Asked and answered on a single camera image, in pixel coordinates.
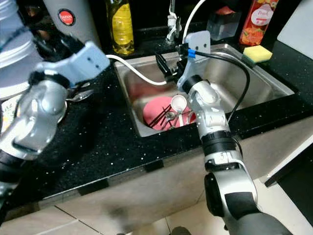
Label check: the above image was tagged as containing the grey thermos with red label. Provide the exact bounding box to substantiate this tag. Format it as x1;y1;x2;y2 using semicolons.
43;0;98;47

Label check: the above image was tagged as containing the chrome faucet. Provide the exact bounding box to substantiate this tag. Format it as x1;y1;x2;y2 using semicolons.
166;0;181;45

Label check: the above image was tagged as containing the pink plate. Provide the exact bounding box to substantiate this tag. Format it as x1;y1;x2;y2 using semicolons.
143;95;199;131

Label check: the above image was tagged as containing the black chopstick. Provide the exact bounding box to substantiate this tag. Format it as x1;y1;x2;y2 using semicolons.
149;104;172;125
155;110;174;129

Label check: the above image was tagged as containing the small metal spoon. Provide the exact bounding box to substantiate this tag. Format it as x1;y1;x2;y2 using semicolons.
165;112;177;131

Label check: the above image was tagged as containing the white stacked container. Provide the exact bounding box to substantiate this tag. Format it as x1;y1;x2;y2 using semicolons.
0;0;37;69

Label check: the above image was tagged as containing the red and white bowl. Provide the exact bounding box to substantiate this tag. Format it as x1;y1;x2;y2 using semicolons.
187;112;199;127

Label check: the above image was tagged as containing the yellow oil bottle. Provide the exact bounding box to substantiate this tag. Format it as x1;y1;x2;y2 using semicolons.
107;0;135;56

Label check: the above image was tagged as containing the clear plastic container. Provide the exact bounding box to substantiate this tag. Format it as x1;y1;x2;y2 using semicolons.
206;6;242;41

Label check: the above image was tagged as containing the stainless steel sink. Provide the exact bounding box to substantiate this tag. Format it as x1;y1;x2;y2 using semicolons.
114;43;295;138

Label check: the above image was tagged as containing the yellow sponge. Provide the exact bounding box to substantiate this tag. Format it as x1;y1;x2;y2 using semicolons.
243;45;273;64

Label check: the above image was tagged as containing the floral print plate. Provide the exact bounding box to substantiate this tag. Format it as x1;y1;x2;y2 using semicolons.
0;95;18;133

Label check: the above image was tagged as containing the red peach dish soap bottle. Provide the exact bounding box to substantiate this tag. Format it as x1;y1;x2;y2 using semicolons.
239;0;280;47

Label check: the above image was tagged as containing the beige counter cabinet front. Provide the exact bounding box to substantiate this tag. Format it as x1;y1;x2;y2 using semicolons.
29;115;313;235

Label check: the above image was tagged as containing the white board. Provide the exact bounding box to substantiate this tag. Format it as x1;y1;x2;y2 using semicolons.
276;0;313;47

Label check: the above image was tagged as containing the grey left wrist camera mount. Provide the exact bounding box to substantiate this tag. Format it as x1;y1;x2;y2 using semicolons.
37;41;111;86

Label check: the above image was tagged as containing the white hose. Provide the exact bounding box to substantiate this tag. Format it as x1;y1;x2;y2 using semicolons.
107;0;208;86

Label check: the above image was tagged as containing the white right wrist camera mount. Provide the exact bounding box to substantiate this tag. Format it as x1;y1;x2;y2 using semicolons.
176;30;212;91

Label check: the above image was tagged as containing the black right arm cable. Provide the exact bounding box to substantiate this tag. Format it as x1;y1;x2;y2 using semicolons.
185;48;251;123

